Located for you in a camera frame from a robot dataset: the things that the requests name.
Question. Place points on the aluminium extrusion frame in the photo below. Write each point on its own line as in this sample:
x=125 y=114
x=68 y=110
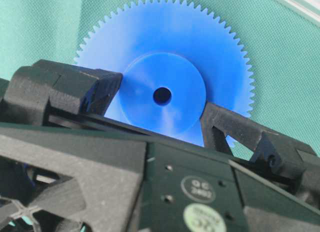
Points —
x=308 y=8

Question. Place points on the blue plastic gear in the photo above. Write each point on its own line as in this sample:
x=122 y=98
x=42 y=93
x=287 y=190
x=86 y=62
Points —
x=174 y=58

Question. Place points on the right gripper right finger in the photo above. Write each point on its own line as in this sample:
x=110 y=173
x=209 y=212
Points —
x=278 y=153

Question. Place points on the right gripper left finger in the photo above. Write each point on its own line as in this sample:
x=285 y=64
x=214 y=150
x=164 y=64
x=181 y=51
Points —
x=37 y=90

